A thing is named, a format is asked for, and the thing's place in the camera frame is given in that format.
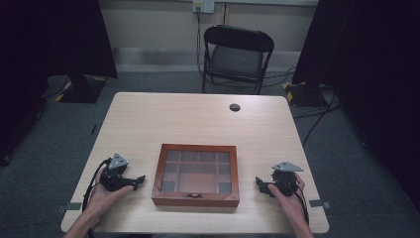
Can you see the wooden box with glass lid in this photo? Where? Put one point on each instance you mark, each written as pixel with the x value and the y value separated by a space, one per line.
pixel 197 198

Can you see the person's left hand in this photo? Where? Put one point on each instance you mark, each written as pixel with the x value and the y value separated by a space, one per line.
pixel 102 200

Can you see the black curtain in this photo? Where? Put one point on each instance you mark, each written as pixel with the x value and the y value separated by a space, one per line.
pixel 373 82
pixel 39 49

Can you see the white wall socket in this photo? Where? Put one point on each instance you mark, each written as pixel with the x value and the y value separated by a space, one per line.
pixel 203 6

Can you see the person's right hand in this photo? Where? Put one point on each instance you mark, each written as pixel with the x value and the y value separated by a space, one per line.
pixel 289 203

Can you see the black folding chair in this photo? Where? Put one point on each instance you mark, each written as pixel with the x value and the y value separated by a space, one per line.
pixel 236 59

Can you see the black stand base plate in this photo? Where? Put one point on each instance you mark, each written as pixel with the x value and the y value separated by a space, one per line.
pixel 82 89

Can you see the small black tape strip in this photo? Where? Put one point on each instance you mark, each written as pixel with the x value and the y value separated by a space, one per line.
pixel 94 129

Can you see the grey tape strip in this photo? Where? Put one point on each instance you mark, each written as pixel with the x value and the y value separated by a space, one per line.
pixel 69 207
pixel 319 204

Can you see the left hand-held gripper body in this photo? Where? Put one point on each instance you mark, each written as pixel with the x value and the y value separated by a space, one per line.
pixel 114 178

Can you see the black box with yellow tape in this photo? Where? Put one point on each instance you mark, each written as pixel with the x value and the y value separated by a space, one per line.
pixel 302 94

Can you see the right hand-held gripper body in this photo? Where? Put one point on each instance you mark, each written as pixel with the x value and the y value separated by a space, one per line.
pixel 285 180

